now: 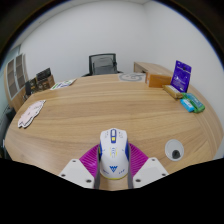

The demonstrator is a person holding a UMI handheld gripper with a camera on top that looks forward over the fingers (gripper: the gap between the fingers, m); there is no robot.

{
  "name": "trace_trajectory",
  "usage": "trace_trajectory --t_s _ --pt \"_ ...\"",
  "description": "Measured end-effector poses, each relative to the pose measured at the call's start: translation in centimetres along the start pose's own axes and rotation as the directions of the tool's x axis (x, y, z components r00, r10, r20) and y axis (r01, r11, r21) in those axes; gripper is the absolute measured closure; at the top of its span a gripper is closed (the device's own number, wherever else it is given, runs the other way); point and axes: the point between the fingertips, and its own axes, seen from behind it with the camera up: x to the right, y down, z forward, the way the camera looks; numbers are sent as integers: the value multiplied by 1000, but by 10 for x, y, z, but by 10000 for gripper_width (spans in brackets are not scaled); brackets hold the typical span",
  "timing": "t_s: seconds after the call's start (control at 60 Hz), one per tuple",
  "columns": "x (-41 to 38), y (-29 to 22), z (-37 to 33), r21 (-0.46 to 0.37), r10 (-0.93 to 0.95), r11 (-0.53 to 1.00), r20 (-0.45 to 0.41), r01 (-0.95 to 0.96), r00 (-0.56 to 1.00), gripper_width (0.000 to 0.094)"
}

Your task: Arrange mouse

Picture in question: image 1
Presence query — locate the white blue yellow computer mouse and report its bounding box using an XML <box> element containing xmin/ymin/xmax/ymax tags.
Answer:
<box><xmin>98</xmin><ymin>128</ymin><xmax>131</xmax><ymax>181</ymax></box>

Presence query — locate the black leather armchair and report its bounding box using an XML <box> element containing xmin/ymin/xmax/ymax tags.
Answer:
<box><xmin>0</xmin><ymin>105</ymin><xmax>17</xmax><ymax>160</ymax></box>

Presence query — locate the black mesh office chair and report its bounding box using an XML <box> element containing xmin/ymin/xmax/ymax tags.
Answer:
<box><xmin>81</xmin><ymin>53</ymin><xmax>124</xmax><ymax>78</ymax></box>

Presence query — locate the small brown cardboard box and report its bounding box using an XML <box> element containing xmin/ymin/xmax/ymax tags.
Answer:
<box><xmin>24</xmin><ymin>77</ymin><xmax>38</xmax><ymax>96</ymax></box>

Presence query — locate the orange wooden box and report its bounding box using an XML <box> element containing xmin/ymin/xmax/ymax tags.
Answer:
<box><xmin>146</xmin><ymin>73</ymin><xmax>173</xmax><ymax>89</ymax></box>

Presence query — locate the wooden shelf unit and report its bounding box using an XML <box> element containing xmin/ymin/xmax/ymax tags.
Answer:
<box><xmin>3</xmin><ymin>53</ymin><xmax>30</xmax><ymax>113</ymax></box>

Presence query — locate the large brown open cardboard box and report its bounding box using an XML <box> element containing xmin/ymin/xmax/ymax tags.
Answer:
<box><xmin>34</xmin><ymin>67</ymin><xmax>56</xmax><ymax>92</ymax></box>

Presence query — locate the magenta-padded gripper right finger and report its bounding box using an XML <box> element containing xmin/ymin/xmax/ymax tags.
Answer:
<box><xmin>126</xmin><ymin>142</ymin><xmax>169</xmax><ymax>190</ymax></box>

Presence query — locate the blue small box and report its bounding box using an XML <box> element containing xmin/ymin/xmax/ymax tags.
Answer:
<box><xmin>179</xmin><ymin>97</ymin><xmax>196</xmax><ymax>113</ymax></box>

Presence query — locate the pink pig-shaped mouse pad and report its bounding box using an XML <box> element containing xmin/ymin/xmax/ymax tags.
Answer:
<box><xmin>17</xmin><ymin>99</ymin><xmax>47</xmax><ymax>129</ymax></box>

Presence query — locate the pale yellow small box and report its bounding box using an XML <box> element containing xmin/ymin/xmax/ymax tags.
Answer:
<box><xmin>162</xmin><ymin>84</ymin><xmax>184</xmax><ymax>100</ymax></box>

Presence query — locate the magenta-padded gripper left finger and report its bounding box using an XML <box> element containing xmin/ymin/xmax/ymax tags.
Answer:
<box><xmin>58</xmin><ymin>143</ymin><xmax>102</xmax><ymax>190</ymax></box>

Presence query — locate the wooden side desk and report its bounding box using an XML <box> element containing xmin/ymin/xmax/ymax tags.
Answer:
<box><xmin>133</xmin><ymin>61</ymin><xmax>176</xmax><ymax>84</ymax></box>

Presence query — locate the round white flat disc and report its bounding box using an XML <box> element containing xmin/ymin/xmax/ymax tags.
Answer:
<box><xmin>118</xmin><ymin>72</ymin><xmax>148</xmax><ymax>83</ymax></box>

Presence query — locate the purple standing card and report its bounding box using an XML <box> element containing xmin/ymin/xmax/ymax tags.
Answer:
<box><xmin>170</xmin><ymin>60</ymin><xmax>193</xmax><ymax>94</ymax></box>

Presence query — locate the green small box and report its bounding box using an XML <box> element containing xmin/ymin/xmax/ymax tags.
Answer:
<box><xmin>183</xmin><ymin>92</ymin><xmax>206</xmax><ymax>114</ymax></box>

